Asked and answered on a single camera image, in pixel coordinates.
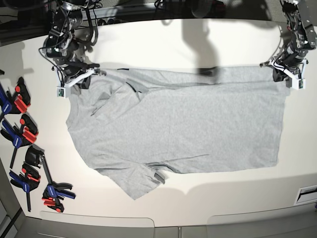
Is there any top blue red bar clamp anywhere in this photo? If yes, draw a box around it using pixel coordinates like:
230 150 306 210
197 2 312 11
0 77 31 120

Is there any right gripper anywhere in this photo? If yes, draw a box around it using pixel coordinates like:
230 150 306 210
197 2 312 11
53 59 106 95

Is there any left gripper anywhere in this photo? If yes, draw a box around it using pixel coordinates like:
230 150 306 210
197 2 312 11
260 51 308 82

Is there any long black bar clamp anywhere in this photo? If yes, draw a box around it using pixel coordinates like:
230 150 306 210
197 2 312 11
25 146 76 213

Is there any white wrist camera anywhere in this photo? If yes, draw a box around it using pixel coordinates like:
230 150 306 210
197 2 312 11
56 87 68 98
291 79 306 90

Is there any grey T-shirt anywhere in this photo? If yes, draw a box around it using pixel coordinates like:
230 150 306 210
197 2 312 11
66 67 290 199

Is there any blue red bar clamp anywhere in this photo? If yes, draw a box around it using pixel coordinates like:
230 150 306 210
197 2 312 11
9 162 41 212
0 77 31 120
0 114 38 169

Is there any white slotted table plate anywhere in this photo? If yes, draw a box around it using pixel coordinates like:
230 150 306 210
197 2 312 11
294 185 317 206

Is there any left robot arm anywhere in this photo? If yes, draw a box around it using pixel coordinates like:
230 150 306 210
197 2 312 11
260 0 317 90

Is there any white power strip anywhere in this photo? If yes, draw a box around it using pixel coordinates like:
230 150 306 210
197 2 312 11
97 17 122 26

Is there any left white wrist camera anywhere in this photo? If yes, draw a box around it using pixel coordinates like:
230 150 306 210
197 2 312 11
291 79 306 90

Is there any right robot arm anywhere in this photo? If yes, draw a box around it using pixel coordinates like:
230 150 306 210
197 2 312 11
39 0 101 98

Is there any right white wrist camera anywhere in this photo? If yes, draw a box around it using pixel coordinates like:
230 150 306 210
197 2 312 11
56 87 68 98

